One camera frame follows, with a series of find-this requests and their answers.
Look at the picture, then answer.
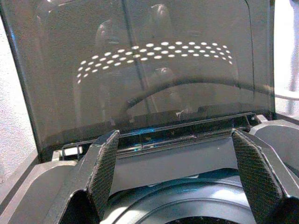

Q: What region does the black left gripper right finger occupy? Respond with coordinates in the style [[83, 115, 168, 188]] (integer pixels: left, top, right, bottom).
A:
[[230, 127, 299, 224]]

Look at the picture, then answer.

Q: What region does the grey top-load washing machine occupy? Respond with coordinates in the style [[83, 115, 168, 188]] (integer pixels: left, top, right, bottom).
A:
[[0, 112, 299, 224]]

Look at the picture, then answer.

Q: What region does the tinted transparent washer lid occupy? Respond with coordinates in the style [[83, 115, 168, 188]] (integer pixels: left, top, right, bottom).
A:
[[0, 0, 277, 164]]

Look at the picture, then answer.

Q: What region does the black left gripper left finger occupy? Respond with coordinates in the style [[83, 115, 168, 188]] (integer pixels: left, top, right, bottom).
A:
[[53, 129, 121, 224]]

